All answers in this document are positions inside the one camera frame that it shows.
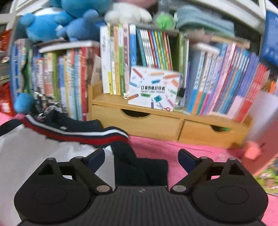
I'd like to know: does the folded teal towel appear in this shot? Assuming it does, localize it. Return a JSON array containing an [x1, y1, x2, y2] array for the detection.
[[175, 5, 235, 36]]

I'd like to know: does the pink bunny plush toy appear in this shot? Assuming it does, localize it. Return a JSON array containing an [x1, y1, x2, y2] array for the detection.
[[104, 0, 158, 25]]

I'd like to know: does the green round toy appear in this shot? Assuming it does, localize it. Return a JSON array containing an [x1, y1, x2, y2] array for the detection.
[[153, 12, 176, 31]]

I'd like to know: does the navy white red jacket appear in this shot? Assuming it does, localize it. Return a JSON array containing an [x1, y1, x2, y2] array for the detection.
[[1, 111, 168, 225]]

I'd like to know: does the blue plush toy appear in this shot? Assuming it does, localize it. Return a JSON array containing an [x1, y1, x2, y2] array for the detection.
[[19, 1, 113, 42]]

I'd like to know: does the pink patterned bed sheet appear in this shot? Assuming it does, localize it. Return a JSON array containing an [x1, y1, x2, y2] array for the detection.
[[0, 110, 278, 226]]

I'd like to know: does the small blue plush ball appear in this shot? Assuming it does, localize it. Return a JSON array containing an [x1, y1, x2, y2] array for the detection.
[[14, 93, 34, 114]]

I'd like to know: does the white label printer box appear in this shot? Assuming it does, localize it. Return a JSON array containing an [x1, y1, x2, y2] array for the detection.
[[128, 66, 181, 112]]

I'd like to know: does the miniature metal bicycle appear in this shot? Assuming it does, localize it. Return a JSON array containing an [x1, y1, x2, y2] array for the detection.
[[32, 92, 62, 118]]

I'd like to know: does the red plastic crate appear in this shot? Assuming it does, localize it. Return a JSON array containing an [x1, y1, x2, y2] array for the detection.
[[1, 29, 15, 117]]

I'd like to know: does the wooden drawer shelf organizer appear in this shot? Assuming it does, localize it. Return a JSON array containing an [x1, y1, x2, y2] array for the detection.
[[88, 82, 253, 149]]

